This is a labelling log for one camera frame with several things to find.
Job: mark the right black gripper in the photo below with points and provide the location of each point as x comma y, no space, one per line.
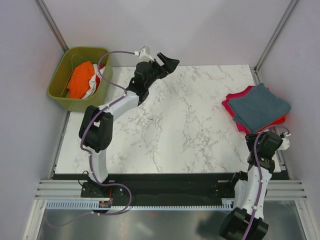
250,138

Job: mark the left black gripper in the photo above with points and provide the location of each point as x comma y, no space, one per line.
170,65

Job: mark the blue-grey t-shirt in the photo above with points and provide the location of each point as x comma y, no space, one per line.
277,106

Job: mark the magenta t-shirt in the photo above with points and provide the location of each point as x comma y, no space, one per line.
249,109

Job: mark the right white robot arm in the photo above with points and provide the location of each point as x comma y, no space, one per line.
246,220

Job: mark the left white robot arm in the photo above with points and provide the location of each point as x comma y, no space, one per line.
96,130

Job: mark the white and red t-shirt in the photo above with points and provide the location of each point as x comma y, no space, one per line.
95,80

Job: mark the orange t-shirt in bin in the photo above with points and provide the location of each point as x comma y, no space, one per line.
79,82

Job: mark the olive green plastic bin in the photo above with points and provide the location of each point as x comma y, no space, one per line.
57,89

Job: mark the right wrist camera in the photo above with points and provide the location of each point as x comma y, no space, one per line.
285,141

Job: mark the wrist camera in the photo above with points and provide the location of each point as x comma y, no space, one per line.
285,141
144,54

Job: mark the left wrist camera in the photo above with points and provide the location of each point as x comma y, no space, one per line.
144,54

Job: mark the white slotted cable duct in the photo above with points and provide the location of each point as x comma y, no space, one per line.
97,205

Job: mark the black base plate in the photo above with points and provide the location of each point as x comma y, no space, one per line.
158,189

